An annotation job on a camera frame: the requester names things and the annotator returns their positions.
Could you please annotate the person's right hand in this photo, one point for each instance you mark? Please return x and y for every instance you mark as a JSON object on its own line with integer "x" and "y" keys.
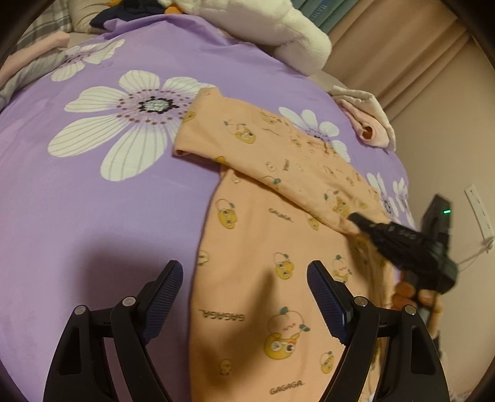
{"x": 406, "y": 290}

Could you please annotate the pink folded clothes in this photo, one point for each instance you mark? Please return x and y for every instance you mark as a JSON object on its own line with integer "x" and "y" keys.
{"x": 371, "y": 116}

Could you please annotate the orange cartoon print pants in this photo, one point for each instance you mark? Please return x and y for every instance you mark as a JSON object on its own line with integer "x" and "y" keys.
{"x": 251, "y": 232}

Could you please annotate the beige curtain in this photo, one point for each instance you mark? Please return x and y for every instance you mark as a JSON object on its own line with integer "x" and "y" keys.
{"x": 386, "y": 50}

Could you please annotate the white wall socket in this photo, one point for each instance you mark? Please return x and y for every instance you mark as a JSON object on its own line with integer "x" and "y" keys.
{"x": 479, "y": 208}

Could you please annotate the plaid pillow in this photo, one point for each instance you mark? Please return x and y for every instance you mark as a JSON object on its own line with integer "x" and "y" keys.
{"x": 46, "y": 27}

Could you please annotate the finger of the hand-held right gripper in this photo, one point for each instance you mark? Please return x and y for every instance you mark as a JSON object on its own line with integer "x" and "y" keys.
{"x": 390, "y": 237}

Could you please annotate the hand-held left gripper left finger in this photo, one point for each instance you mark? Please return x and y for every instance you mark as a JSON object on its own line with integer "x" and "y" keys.
{"x": 166, "y": 294}

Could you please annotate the grey striped cloth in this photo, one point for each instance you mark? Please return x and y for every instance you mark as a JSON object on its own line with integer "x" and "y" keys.
{"x": 31, "y": 75}

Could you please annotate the purple floral bedsheet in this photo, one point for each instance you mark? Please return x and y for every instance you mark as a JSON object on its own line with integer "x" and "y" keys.
{"x": 77, "y": 212}

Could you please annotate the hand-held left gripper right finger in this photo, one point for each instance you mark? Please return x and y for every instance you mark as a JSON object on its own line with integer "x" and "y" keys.
{"x": 325, "y": 298}

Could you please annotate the beige pillow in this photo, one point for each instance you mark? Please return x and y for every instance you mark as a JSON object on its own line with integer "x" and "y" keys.
{"x": 87, "y": 19}

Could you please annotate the dark cloth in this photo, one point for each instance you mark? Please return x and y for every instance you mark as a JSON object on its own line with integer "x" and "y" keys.
{"x": 127, "y": 11}

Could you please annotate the pink cloth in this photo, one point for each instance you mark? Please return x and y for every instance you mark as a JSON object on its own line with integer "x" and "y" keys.
{"x": 34, "y": 50}

